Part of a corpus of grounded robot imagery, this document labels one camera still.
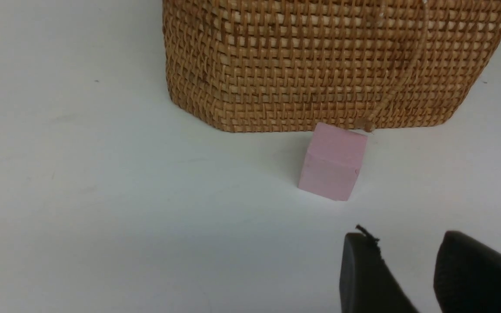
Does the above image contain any woven wicker basket green lining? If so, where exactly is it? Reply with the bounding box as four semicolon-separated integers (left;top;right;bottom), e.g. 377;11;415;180
163;0;501;133

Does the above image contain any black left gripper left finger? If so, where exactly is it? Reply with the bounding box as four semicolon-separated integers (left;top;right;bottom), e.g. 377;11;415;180
339;224;418;313

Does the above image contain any pink foam cube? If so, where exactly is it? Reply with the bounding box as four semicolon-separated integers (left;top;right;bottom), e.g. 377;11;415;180
298;123;367;201

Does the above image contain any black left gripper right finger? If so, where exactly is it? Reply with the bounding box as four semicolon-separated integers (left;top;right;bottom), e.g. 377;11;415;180
433;230;501;313

